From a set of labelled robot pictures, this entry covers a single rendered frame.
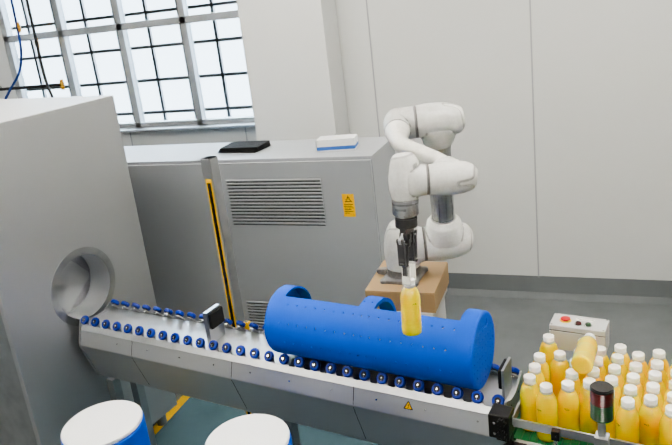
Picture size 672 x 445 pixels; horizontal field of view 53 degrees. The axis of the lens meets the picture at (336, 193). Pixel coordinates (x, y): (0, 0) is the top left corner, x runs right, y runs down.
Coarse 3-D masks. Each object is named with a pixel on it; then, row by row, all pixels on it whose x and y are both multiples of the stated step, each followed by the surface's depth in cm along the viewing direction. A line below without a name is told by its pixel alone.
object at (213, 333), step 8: (216, 304) 312; (208, 312) 305; (216, 312) 308; (208, 320) 306; (216, 320) 308; (224, 320) 313; (208, 328) 306; (216, 328) 311; (224, 328) 316; (208, 336) 308; (216, 336) 311
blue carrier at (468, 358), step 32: (288, 288) 283; (288, 320) 271; (320, 320) 264; (352, 320) 258; (384, 320) 253; (448, 320) 243; (480, 320) 241; (288, 352) 278; (320, 352) 266; (352, 352) 258; (384, 352) 250; (416, 352) 244; (448, 352) 238; (480, 352) 243; (448, 384) 246; (480, 384) 244
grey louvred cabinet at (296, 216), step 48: (192, 144) 493; (288, 144) 455; (384, 144) 423; (144, 192) 460; (192, 192) 447; (240, 192) 434; (288, 192) 422; (336, 192) 411; (384, 192) 422; (144, 240) 473; (192, 240) 459; (240, 240) 446; (288, 240) 433; (336, 240) 421; (192, 288) 471; (240, 288) 458; (336, 288) 432
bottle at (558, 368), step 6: (552, 360) 240; (558, 360) 237; (564, 360) 237; (552, 366) 239; (558, 366) 237; (564, 366) 237; (552, 372) 239; (558, 372) 237; (564, 372) 237; (552, 378) 240; (558, 378) 238; (564, 378) 237; (552, 384) 240; (558, 384) 238; (558, 390) 239
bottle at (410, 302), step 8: (408, 288) 231; (416, 288) 232; (400, 296) 233; (408, 296) 230; (416, 296) 231; (400, 304) 234; (408, 304) 230; (416, 304) 231; (408, 312) 231; (416, 312) 231; (408, 320) 232; (416, 320) 232; (408, 328) 232; (416, 328) 232
